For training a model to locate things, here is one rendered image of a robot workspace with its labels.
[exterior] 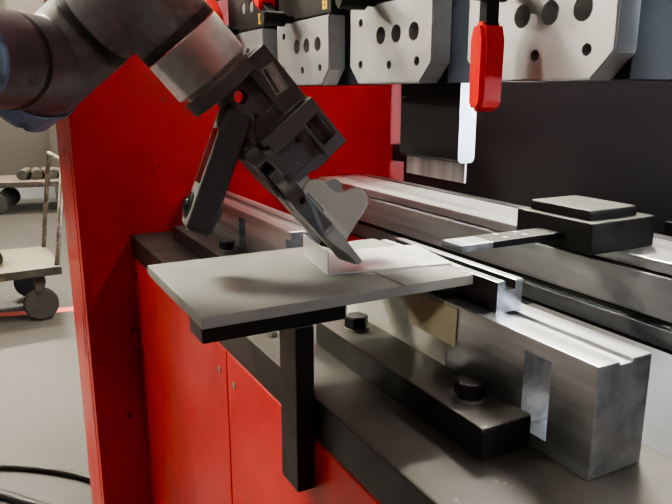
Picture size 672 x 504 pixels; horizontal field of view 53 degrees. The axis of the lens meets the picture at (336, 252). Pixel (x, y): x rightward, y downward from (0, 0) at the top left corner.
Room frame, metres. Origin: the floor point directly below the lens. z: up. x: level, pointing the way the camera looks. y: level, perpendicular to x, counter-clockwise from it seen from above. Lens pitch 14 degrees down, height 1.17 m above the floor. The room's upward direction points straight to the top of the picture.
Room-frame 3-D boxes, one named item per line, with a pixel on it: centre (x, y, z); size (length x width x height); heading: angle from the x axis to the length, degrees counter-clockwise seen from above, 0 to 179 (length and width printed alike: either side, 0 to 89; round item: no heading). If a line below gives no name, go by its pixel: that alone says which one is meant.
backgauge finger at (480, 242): (0.78, -0.24, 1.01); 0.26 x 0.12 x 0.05; 118
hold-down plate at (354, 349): (0.63, -0.07, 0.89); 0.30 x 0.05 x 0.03; 28
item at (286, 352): (0.60, 0.06, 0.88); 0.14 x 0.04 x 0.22; 118
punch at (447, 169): (0.69, -0.10, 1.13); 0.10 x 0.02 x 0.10; 28
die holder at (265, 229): (1.18, 0.16, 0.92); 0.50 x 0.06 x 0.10; 28
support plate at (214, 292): (0.62, 0.03, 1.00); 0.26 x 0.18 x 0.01; 118
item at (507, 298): (0.67, -0.11, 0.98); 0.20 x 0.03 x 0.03; 28
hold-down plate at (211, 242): (1.19, 0.23, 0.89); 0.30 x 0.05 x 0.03; 28
